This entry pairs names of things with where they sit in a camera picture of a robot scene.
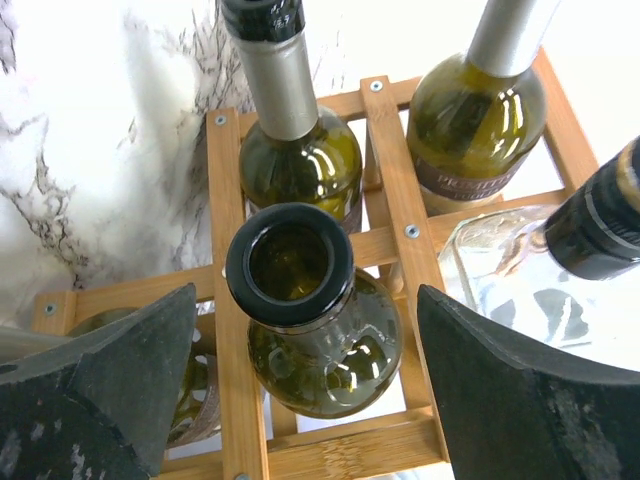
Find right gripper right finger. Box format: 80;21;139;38
417;285;639;479

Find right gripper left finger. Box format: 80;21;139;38
1;284;196;479

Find square clear liquor bottle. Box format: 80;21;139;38
437;134;640;374

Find green bottle silver neck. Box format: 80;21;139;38
406;1;558;216

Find green bottle rack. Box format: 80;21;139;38
221;1;363;233

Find green bottle lowest rack slot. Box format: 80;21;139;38
0;307;222;449

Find wooden wine rack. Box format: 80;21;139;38
30;47;600;480

